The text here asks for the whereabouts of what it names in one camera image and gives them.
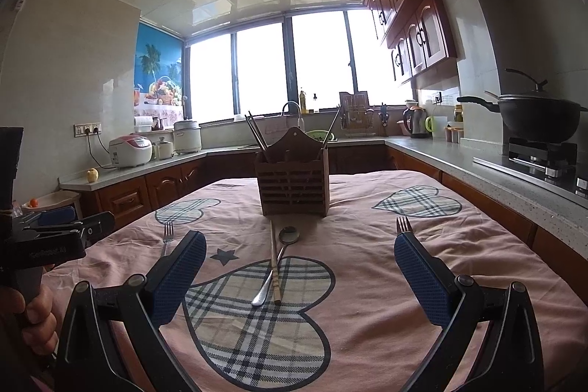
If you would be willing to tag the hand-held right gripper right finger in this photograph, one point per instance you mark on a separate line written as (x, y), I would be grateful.
(422, 277)

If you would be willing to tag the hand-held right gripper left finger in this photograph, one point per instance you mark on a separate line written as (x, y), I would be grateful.
(179, 272)

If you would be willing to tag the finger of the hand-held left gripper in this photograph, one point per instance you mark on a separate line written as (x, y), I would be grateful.
(57, 218)
(99, 225)

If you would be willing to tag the wooden utensil holder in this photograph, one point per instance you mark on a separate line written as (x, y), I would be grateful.
(291, 190)

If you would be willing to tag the wooden chopstick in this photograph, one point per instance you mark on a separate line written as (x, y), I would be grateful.
(258, 135)
(262, 139)
(274, 263)
(331, 126)
(254, 137)

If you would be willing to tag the person's left hand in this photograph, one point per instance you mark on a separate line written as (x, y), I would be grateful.
(43, 323)

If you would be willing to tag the cream plastic basin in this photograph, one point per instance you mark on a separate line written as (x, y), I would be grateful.
(50, 203)

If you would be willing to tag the metal fork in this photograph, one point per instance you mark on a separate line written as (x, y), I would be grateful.
(168, 231)
(404, 225)

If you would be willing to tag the yellow apple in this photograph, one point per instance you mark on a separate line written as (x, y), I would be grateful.
(92, 175)

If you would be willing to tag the pink and white rice cooker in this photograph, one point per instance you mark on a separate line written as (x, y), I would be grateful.
(131, 151)

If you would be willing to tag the pink heart-print tablecloth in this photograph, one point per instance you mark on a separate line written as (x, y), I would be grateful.
(349, 236)

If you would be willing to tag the wooden lower cabinets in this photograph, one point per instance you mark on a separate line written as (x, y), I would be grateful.
(174, 185)

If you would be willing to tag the wooden cabinets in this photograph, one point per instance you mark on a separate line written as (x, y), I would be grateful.
(404, 6)
(174, 185)

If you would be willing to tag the small cream pot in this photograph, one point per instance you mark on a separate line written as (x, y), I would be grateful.
(163, 149)

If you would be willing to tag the metal spoon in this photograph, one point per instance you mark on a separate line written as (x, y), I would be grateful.
(288, 235)

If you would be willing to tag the tall white rice cooker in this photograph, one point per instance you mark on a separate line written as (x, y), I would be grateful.
(187, 137)

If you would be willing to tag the pink container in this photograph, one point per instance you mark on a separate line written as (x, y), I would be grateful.
(401, 129)

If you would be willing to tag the spice jar set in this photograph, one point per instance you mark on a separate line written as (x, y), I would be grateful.
(454, 130)

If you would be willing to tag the green cup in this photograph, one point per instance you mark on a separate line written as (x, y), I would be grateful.
(430, 124)

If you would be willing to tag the electric kettle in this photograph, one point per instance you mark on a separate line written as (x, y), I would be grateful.
(415, 123)

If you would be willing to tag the gas stove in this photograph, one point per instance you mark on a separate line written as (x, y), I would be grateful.
(542, 158)

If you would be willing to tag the green colander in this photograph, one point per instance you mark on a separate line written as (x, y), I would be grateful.
(317, 135)

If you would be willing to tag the dish rack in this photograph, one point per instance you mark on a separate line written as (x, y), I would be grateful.
(356, 112)

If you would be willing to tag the black wok with lid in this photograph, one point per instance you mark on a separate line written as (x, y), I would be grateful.
(537, 116)

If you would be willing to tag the chrome faucet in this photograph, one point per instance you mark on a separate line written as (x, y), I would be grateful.
(294, 107)

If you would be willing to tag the yellow bottle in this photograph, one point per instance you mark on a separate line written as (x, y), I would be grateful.
(302, 100)

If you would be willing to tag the kitchen window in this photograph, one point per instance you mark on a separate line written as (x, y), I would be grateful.
(262, 70)

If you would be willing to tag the wooden upper cabinets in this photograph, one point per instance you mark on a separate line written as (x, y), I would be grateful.
(404, 6)

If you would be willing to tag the wide wall socket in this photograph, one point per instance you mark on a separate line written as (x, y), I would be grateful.
(87, 129)

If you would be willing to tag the fruit and palm wall poster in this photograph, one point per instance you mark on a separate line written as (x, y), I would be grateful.
(158, 70)

